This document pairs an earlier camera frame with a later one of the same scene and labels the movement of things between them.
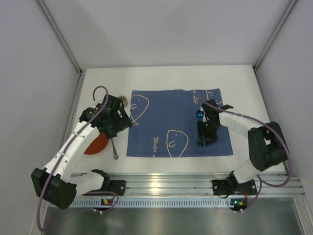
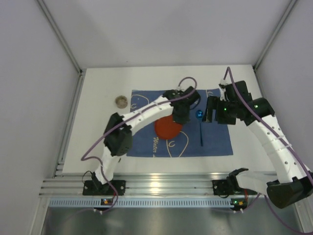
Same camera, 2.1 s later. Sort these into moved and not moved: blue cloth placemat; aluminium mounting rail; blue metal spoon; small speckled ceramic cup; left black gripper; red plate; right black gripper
Moved: right black gripper; left black gripper; red plate
Not moved: blue cloth placemat; blue metal spoon; aluminium mounting rail; small speckled ceramic cup
